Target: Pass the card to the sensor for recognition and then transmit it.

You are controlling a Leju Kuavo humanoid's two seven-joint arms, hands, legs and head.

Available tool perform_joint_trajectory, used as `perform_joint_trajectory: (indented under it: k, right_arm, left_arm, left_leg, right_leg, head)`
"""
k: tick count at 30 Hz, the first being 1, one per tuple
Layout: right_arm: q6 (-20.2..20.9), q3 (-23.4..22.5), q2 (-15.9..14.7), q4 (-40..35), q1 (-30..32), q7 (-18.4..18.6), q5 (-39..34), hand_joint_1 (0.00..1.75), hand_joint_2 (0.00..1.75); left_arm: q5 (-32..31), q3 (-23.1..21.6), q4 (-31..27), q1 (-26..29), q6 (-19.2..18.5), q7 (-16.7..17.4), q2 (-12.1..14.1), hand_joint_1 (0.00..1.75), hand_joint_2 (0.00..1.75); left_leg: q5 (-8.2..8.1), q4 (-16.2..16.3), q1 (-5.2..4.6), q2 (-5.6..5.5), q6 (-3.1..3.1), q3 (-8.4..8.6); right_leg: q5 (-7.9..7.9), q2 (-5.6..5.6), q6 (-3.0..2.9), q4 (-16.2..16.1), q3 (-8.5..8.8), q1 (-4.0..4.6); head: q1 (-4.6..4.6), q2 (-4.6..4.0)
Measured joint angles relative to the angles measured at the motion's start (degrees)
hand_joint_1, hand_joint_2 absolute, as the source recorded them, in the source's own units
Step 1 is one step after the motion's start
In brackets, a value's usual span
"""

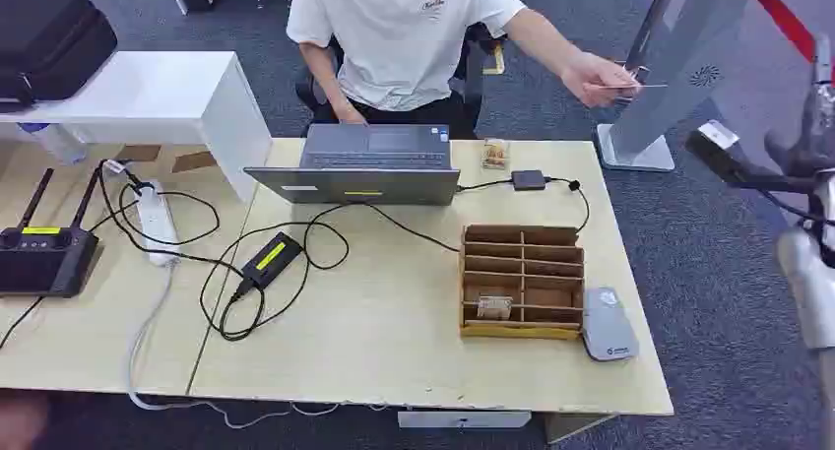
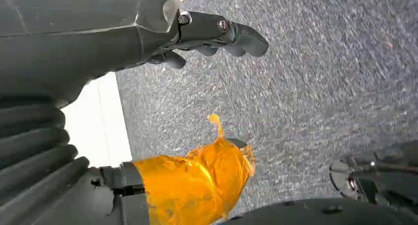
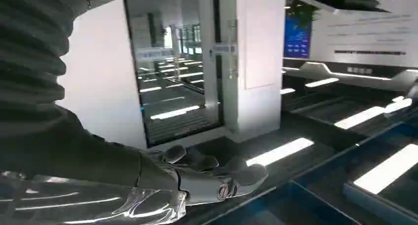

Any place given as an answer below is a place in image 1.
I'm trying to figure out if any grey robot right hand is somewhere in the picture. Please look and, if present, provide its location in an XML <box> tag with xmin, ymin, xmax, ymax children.
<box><xmin>763</xmin><ymin>32</ymin><xmax>835</xmax><ymax>181</ymax></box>

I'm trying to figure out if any thin white card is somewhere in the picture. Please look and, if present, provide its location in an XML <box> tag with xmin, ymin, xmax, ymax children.
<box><xmin>585</xmin><ymin>82</ymin><xmax>671</xmax><ymax>91</ymax></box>

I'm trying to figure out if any red floor tape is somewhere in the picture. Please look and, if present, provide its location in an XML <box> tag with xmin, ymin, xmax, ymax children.
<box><xmin>747</xmin><ymin>0</ymin><xmax>835</xmax><ymax>83</ymax></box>

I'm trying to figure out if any grey floor stand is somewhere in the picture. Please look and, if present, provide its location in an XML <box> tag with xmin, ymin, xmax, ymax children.
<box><xmin>594</xmin><ymin>0</ymin><xmax>752</xmax><ymax>173</ymax></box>

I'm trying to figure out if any person's left hand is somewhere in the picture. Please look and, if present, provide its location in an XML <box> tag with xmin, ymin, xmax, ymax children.
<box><xmin>560</xmin><ymin>50</ymin><xmax>642</xmax><ymax>109</ymax></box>

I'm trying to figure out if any small black adapter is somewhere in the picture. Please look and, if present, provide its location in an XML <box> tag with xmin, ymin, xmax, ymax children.
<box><xmin>509</xmin><ymin>168</ymin><xmax>548</xmax><ymax>193</ymax></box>

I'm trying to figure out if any small clear snack packet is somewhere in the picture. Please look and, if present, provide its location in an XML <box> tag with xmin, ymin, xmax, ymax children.
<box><xmin>481</xmin><ymin>137</ymin><xmax>511</xmax><ymax>171</ymax></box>

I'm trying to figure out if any wooden card box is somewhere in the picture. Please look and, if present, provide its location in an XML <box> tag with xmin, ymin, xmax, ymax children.
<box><xmin>457</xmin><ymin>223</ymin><xmax>587</xmax><ymax>342</ymax></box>

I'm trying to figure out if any card with printed face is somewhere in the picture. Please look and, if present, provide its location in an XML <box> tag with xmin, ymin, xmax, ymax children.
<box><xmin>475</xmin><ymin>293</ymin><xmax>515</xmax><ymax>322</ymax></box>

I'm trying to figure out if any person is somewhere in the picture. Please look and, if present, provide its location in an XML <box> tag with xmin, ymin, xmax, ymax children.
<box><xmin>286</xmin><ymin>0</ymin><xmax>644</xmax><ymax>142</ymax></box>

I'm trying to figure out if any grey laptop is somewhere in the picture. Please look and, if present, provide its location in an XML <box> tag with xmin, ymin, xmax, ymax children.
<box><xmin>243</xmin><ymin>122</ymin><xmax>463</xmax><ymax>208</ymax></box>

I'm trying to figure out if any black power brick yellow label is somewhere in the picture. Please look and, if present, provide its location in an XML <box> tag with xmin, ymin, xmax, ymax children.
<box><xmin>239</xmin><ymin>230</ymin><xmax>306</xmax><ymax>291</ymax></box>

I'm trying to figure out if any brown cardboard piece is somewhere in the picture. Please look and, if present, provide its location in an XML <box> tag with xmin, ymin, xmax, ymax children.
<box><xmin>114</xmin><ymin>144</ymin><xmax>163</xmax><ymax>163</ymax></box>
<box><xmin>170</xmin><ymin>150</ymin><xmax>220</xmax><ymax>175</ymax></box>

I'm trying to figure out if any white power strip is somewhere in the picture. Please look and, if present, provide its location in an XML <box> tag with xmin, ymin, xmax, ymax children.
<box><xmin>133</xmin><ymin>179</ymin><xmax>181</xmax><ymax>268</ymax></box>

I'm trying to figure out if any white desk shelf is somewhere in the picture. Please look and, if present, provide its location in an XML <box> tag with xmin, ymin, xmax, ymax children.
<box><xmin>0</xmin><ymin>50</ymin><xmax>274</xmax><ymax>205</ymax></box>

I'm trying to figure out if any clear plastic water bottle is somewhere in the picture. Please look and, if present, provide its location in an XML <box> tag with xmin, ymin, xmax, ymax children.
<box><xmin>15</xmin><ymin>121</ymin><xmax>90</xmax><ymax>167</ymax></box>

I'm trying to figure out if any black carrying case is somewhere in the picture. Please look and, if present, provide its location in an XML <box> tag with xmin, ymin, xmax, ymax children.
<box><xmin>0</xmin><ymin>0</ymin><xmax>119</xmax><ymax>107</ymax></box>

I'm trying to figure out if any black remote controller with antennas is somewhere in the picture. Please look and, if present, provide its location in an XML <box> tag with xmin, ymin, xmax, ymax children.
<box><xmin>0</xmin><ymin>166</ymin><xmax>103</xmax><ymax>299</ymax></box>

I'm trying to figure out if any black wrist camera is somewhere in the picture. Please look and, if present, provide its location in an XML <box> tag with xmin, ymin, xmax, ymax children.
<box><xmin>683</xmin><ymin>118</ymin><xmax>818</xmax><ymax>196</ymax></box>

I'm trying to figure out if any black adapter cable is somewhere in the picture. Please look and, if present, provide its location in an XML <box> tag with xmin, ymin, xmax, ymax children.
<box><xmin>455</xmin><ymin>175</ymin><xmax>593</xmax><ymax>235</ymax></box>

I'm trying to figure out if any thin black laptop cable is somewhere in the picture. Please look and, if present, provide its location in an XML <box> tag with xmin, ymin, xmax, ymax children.
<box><xmin>361</xmin><ymin>202</ymin><xmax>463</xmax><ymax>255</ymax></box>

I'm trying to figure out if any black power brick cable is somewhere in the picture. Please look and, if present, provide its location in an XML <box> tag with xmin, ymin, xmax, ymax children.
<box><xmin>198</xmin><ymin>202</ymin><xmax>366</xmax><ymax>344</ymax></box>

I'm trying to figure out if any black looped plug cable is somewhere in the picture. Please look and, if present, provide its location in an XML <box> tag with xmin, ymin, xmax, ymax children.
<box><xmin>96</xmin><ymin>160</ymin><xmax>222</xmax><ymax>248</ymax></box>

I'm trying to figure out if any white power strip cable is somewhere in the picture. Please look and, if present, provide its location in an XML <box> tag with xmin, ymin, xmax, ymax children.
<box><xmin>125</xmin><ymin>263</ymin><xmax>393</xmax><ymax>431</ymax></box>

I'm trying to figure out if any black controller cable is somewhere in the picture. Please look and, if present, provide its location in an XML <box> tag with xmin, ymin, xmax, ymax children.
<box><xmin>0</xmin><ymin>295</ymin><xmax>45</xmax><ymax>352</ymax></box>

